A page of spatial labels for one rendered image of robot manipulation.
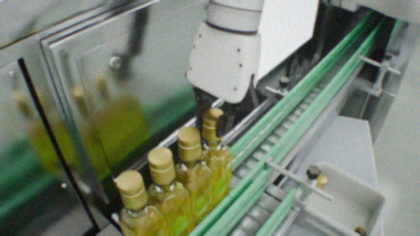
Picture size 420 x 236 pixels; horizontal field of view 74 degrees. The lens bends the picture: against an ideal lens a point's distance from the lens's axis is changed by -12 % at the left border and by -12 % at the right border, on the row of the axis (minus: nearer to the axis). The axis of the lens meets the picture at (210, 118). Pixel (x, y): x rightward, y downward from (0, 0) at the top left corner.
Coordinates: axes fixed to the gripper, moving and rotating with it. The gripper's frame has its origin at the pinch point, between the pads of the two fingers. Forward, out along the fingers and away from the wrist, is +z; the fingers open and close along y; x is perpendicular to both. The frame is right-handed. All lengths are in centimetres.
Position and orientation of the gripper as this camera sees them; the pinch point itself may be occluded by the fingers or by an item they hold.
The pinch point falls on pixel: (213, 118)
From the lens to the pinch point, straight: 50.7
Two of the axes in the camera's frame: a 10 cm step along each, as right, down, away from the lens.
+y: 7.7, 4.2, -4.8
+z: -1.6, 8.6, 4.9
